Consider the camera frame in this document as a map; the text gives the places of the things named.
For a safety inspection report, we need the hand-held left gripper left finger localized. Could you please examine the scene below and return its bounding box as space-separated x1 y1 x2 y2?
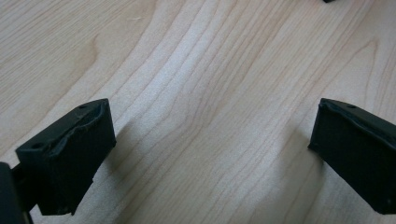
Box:
15 98 117 217

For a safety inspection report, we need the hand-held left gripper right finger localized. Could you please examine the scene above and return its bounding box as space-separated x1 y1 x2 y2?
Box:
307 98 396 216

